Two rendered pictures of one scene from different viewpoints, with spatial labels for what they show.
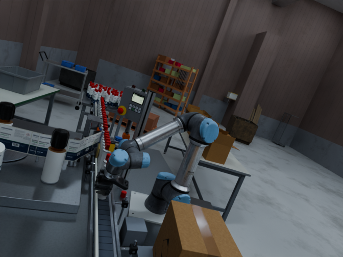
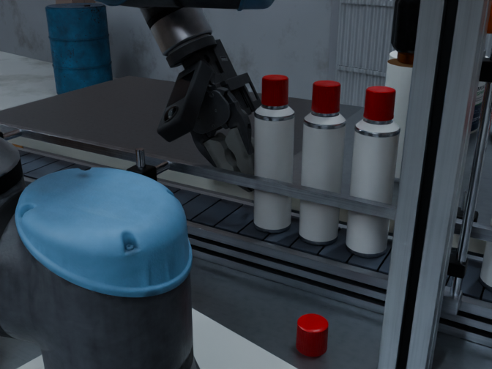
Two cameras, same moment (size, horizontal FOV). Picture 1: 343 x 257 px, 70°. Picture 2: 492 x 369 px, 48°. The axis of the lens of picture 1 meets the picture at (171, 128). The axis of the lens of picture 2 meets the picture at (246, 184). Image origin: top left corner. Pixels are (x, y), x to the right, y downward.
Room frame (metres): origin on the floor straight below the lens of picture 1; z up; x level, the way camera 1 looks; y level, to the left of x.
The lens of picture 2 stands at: (1.72, -0.22, 1.23)
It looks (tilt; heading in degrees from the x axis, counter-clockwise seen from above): 23 degrees down; 141
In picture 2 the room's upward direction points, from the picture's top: straight up
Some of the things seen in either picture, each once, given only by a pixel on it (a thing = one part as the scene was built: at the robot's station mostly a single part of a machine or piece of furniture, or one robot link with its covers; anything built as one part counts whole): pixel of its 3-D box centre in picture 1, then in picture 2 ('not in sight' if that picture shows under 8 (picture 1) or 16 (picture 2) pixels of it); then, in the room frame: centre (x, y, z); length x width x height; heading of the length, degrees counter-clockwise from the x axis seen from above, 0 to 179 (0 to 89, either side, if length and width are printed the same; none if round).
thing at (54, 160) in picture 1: (55, 155); (413, 86); (1.20, 0.54, 1.03); 0.09 x 0.09 x 0.30
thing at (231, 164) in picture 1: (194, 160); not in sight; (3.95, -0.55, 0.39); 2.20 x 0.80 x 0.78; 10
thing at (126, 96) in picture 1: (135, 104); not in sight; (1.51, 0.27, 1.38); 0.17 x 0.10 x 0.19; 77
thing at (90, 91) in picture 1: (106, 95); not in sight; (3.72, 1.12, 0.98); 0.57 x 0.46 x 0.21; 112
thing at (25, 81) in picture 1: (20, 79); not in sight; (3.04, 2.03, 0.91); 0.60 x 0.40 x 0.22; 14
